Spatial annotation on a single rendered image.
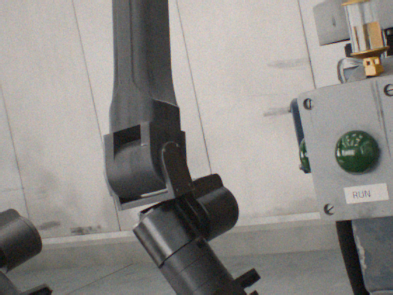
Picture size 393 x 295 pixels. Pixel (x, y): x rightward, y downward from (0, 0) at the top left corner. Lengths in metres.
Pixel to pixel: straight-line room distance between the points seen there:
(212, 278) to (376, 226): 0.29
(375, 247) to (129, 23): 0.42
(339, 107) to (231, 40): 6.07
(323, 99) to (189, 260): 0.35
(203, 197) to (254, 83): 5.64
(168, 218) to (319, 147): 0.34
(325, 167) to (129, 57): 0.38
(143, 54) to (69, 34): 6.62
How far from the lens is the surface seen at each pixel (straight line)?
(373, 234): 0.66
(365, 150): 0.59
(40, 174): 7.99
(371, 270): 0.67
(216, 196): 0.98
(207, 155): 6.91
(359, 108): 0.60
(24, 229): 1.19
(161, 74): 0.95
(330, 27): 1.08
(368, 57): 0.67
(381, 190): 0.60
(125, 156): 0.92
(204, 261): 0.91
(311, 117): 0.61
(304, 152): 0.63
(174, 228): 0.92
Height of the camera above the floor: 1.35
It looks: 3 degrees down
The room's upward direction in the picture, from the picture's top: 11 degrees counter-clockwise
